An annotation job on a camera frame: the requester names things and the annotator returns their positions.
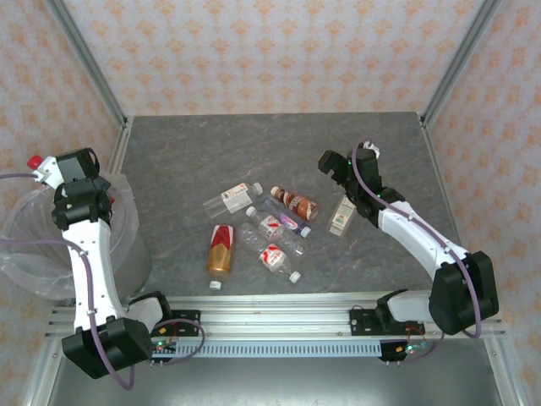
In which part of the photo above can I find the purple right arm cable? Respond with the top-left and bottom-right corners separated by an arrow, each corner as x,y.
351,137 -> 484,365

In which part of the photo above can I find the clear bottle red white label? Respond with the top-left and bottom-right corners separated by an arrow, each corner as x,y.
239,222 -> 303,283
245,206 -> 306,257

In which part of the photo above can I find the brown chocolate drink bottle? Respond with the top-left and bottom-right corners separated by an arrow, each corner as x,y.
270,185 -> 320,221

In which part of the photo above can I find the square clear bottle green label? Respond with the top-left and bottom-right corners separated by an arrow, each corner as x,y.
326,194 -> 357,239

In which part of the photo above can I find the aluminium frame post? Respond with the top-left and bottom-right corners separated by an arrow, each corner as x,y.
45,0 -> 130,128
422,0 -> 505,128

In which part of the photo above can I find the long aluminium base rail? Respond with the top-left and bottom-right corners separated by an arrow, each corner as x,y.
44,294 -> 507,342

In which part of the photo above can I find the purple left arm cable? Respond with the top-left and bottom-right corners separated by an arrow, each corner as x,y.
0,171 -> 207,391

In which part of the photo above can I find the grey metal lower panel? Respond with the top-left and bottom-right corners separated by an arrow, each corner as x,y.
25,353 -> 521,406

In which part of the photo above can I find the clear bottle purple label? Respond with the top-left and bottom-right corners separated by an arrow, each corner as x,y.
258,196 -> 313,238

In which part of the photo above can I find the aluminium table side rail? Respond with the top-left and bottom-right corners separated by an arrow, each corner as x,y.
107,116 -> 135,178
419,113 -> 466,255

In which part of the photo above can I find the aluminium lower frame bar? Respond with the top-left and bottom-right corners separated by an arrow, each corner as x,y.
484,337 -> 529,406
20,337 -> 64,406

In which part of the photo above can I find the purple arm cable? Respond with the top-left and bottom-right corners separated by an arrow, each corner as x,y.
0,171 -> 207,391
351,137 -> 484,365

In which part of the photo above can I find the gold red bottle white cap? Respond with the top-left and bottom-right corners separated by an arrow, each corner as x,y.
205,224 -> 241,292

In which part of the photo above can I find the small circuit board with LEDs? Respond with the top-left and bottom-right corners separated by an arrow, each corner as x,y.
395,340 -> 430,356
150,336 -> 178,356

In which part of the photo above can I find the white slotted cable duct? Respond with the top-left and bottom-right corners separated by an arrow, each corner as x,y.
126,340 -> 384,359

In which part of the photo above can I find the square clear bottle white label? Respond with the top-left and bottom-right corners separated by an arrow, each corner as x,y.
202,181 -> 265,219

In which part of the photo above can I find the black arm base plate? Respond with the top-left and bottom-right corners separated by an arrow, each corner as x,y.
168,309 -> 202,337
348,307 -> 384,338

